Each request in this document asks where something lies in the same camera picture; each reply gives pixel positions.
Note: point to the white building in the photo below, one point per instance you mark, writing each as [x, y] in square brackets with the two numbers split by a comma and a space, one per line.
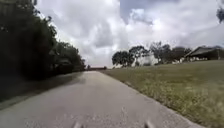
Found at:
[146, 60]

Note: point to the row of trees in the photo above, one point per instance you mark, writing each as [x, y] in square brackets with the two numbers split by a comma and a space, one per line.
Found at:
[156, 53]

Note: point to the building with dark roof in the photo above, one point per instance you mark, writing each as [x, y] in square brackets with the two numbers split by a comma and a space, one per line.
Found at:
[206, 53]

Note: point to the robot's own part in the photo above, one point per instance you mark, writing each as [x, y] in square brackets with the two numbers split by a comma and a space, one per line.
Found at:
[77, 125]
[149, 124]

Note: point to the dense dark wood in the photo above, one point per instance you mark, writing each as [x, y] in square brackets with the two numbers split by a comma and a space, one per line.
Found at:
[30, 46]

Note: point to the dry grass slope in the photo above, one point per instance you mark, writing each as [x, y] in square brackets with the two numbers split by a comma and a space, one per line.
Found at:
[180, 86]

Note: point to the grass verge beside wood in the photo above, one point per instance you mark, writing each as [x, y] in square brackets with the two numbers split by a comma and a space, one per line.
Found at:
[20, 91]

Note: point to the grey paved path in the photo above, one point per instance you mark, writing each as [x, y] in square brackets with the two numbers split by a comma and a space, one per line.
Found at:
[90, 100]

